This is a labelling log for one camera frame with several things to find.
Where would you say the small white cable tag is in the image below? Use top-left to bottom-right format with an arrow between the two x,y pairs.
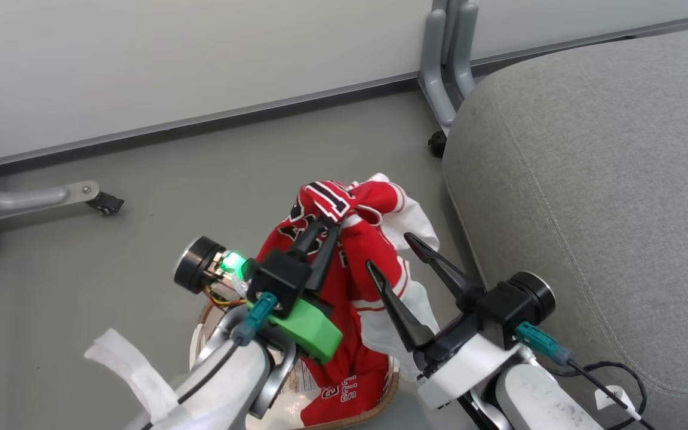
594,385 -> 644,422

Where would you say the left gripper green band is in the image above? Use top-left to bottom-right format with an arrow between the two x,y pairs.
174,217 -> 343,366

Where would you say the paper label sticker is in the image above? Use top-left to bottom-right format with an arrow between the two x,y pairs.
287,358 -> 323,395

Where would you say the grey fabric sofa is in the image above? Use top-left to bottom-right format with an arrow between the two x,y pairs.
442,24 -> 688,430

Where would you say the white tape strip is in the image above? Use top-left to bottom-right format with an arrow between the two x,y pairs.
84,328 -> 181,426

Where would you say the teal cable connector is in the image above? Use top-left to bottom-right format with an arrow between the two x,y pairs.
514,321 -> 575,367
230,291 -> 278,348

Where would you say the black caster with metal plate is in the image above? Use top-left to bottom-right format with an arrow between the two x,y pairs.
85,192 -> 125,217

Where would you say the white laundry basket brown rim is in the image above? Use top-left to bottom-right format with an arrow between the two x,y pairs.
189,297 -> 402,430

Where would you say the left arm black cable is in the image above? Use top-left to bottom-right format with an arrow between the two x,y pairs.
140,337 -> 243,430

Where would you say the grey single partition leg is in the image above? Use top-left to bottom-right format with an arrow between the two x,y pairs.
0,149 -> 102,223

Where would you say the red and white basketball jersey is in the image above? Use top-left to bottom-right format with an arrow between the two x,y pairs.
254,173 -> 441,426

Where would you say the grey double partition leg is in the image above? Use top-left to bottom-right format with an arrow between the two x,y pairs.
418,0 -> 480,137

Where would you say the left teal cable connector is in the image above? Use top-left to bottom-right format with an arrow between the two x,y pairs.
230,291 -> 278,348

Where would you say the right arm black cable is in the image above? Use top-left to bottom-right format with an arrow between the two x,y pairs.
564,357 -> 660,430

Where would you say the small black round caster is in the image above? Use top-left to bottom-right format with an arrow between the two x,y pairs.
427,130 -> 448,159

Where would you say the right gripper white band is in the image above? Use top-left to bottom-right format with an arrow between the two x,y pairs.
365,232 -> 557,410

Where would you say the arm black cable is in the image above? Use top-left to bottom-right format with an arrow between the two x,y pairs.
564,357 -> 660,430
140,337 -> 243,430

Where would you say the right teal cable connector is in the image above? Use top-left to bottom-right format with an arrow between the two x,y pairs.
514,321 -> 575,367

